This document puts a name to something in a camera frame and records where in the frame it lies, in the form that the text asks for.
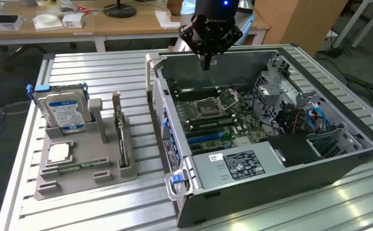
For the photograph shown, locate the wooden desk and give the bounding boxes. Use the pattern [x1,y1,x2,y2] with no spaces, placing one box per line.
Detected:
[0,0,98,46]
[95,0,271,52]

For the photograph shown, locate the green motherboard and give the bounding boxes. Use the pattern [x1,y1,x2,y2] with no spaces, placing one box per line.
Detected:
[172,79,272,156]

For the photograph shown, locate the tall metal disk bay cage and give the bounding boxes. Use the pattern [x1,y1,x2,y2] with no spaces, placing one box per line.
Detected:
[252,71,303,121]

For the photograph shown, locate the blue expansion slot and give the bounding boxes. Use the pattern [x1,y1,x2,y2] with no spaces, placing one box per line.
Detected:
[186,134,226,144]

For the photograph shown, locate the grey power supply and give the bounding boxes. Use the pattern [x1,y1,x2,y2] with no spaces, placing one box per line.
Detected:
[191,141,287,190]

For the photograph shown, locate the white table frame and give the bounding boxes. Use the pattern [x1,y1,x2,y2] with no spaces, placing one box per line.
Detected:
[332,0,373,66]

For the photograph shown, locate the silver CPU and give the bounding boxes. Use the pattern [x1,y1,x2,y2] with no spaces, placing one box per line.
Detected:
[47,143,74,162]

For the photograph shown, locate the blue wire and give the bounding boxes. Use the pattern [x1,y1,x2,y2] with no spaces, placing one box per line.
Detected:
[306,107,331,134]

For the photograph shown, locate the brown cardboard box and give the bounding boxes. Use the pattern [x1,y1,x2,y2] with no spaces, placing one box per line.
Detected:
[166,0,183,16]

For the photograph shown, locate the white paper stack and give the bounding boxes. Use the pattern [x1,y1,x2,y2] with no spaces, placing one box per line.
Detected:
[155,9,183,30]

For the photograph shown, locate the hard disk with blue caddy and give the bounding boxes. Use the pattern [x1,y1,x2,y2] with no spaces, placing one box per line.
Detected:
[26,80,94,134]

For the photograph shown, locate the green RAM stick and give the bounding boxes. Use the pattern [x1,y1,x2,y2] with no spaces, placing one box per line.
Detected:
[55,160,107,172]

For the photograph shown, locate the grey packet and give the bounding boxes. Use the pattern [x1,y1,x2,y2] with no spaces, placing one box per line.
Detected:
[59,0,79,13]

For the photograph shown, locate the white labelled box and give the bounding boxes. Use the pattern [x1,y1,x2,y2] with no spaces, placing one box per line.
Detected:
[62,13,87,29]

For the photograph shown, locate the white square dish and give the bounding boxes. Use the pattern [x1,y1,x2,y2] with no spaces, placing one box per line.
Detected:
[32,13,64,33]

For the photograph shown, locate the wooden cabinet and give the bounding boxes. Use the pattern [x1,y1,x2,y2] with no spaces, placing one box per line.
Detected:
[252,0,351,56]

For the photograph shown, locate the grey parts rack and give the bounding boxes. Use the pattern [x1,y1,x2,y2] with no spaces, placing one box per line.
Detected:
[34,97,140,202]

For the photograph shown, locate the black and white box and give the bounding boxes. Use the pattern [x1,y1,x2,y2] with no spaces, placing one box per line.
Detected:
[0,14,24,31]

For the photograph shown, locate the CPU socket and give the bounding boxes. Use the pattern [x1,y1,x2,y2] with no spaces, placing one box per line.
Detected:
[195,98,222,118]

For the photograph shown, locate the black open PC case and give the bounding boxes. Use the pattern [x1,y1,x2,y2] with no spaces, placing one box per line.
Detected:
[144,43,373,229]

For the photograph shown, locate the black round lamp base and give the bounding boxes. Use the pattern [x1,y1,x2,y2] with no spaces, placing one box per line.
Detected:
[104,0,138,19]

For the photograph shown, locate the dark chair base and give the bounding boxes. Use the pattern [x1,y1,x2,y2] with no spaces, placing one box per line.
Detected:
[343,72,373,102]

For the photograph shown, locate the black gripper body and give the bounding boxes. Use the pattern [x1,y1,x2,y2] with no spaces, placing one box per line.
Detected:
[191,0,239,56]

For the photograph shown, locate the metal socket cover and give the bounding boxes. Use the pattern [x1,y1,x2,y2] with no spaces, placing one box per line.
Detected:
[218,88,242,106]

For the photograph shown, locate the red wire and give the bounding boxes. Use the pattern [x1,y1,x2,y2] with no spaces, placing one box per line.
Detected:
[295,111,304,132]

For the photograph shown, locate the low metal disk bay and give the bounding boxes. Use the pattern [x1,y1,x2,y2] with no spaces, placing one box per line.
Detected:
[306,127,364,160]

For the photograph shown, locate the green graphics card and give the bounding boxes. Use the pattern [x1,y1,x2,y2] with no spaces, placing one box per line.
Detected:
[111,90,132,168]

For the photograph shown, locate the black floor box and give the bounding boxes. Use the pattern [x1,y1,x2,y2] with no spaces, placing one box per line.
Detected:
[324,47,343,59]

